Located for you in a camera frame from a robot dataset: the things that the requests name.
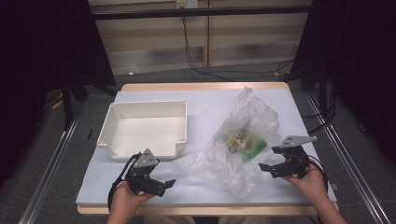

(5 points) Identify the clear plastic bag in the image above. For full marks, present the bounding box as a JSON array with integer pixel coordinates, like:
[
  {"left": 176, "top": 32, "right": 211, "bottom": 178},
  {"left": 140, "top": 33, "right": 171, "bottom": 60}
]
[{"left": 172, "top": 86, "right": 281, "bottom": 200}]

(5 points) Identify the wooden table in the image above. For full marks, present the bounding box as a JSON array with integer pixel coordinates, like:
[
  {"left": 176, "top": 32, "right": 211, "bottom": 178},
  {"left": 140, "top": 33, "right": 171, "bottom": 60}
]
[{"left": 77, "top": 81, "right": 340, "bottom": 217}]

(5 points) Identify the white wall outlet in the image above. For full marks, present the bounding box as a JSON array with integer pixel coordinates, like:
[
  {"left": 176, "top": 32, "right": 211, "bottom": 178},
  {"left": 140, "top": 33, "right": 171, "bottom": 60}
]
[{"left": 176, "top": 0, "right": 199, "bottom": 9}]

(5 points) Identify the white plastic box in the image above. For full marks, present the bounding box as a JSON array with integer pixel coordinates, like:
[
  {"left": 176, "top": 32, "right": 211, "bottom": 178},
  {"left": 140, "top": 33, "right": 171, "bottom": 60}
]
[{"left": 96, "top": 99, "right": 189, "bottom": 162}]

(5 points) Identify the black wall cable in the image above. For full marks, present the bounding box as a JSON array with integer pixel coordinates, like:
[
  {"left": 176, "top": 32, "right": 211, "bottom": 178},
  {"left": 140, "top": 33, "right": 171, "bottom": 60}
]
[{"left": 181, "top": 15, "right": 295, "bottom": 82}]

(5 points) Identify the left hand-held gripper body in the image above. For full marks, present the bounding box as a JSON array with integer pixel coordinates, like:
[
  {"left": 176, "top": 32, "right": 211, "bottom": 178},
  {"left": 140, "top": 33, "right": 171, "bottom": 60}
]
[{"left": 124, "top": 148, "right": 160, "bottom": 196}]

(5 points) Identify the person's right leg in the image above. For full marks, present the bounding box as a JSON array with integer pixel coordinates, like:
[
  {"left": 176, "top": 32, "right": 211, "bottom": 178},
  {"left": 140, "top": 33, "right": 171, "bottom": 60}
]
[{"left": 218, "top": 216, "right": 275, "bottom": 224}]

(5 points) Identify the white table mat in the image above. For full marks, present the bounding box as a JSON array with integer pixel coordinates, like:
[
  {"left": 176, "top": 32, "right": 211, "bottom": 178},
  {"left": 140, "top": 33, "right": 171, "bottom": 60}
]
[{"left": 75, "top": 88, "right": 338, "bottom": 206}]

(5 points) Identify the black curtain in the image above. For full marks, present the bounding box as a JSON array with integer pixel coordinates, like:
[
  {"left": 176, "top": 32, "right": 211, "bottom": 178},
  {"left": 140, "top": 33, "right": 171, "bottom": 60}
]
[
  {"left": 0, "top": 0, "right": 117, "bottom": 188},
  {"left": 289, "top": 0, "right": 396, "bottom": 162}
]

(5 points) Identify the green snack packet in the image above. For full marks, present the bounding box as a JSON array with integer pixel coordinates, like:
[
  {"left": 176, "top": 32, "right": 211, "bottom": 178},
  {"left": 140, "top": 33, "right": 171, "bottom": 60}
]
[{"left": 230, "top": 130, "right": 269, "bottom": 164}]

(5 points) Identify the black stand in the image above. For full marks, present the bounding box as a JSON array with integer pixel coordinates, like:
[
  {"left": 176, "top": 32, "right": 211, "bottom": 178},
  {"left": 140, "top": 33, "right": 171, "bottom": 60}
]
[
  {"left": 60, "top": 77, "right": 119, "bottom": 131},
  {"left": 288, "top": 62, "right": 332, "bottom": 115}
]

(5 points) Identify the metal floor rail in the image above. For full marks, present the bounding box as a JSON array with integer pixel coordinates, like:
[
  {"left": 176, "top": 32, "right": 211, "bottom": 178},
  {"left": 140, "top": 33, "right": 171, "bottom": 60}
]
[
  {"left": 304, "top": 92, "right": 390, "bottom": 224},
  {"left": 18, "top": 115, "right": 82, "bottom": 224}
]

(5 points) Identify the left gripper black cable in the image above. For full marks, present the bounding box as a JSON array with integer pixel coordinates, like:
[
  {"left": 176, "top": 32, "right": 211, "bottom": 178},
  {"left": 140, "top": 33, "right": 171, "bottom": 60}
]
[{"left": 106, "top": 152, "right": 143, "bottom": 213}]

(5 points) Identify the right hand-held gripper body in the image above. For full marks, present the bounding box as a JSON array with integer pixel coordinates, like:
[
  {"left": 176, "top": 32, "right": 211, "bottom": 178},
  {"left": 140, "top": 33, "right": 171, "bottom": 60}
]
[{"left": 279, "top": 135, "right": 318, "bottom": 179}]

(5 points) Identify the person's left leg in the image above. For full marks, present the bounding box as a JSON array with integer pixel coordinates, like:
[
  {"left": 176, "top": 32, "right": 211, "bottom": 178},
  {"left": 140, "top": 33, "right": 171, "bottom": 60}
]
[{"left": 144, "top": 216, "right": 197, "bottom": 224}]

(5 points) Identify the person's right hand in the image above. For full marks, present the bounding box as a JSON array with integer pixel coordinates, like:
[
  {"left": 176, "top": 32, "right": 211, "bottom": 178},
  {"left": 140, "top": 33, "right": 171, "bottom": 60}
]
[{"left": 284, "top": 164, "right": 329, "bottom": 206}]

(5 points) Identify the person's left hand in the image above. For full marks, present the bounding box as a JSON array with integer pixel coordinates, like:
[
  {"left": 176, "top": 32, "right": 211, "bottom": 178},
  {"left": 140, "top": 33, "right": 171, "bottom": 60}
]
[{"left": 108, "top": 181, "right": 155, "bottom": 217}]

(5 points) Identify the person's leg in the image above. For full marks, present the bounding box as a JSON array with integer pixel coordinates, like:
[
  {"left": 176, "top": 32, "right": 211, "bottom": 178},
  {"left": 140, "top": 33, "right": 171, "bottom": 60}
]
[
  {"left": 144, "top": 216, "right": 197, "bottom": 224},
  {"left": 218, "top": 216, "right": 275, "bottom": 224}
]

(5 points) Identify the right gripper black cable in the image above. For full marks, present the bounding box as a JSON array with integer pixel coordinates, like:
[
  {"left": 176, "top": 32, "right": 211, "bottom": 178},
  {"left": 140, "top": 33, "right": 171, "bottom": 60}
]
[{"left": 307, "top": 155, "right": 330, "bottom": 192}]

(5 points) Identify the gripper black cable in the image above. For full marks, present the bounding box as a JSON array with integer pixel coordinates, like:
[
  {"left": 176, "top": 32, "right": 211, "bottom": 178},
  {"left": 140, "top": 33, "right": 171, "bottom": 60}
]
[
  {"left": 106, "top": 152, "right": 143, "bottom": 213},
  {"left": 307, "top": 155, "right": 330, "bottom": 192}
]

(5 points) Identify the black horizontal bar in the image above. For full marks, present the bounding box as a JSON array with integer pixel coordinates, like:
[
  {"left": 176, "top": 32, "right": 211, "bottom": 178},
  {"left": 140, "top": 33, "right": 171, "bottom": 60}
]
[{"left": 92, "top": 6, "right": 312, "bottom": 21}]

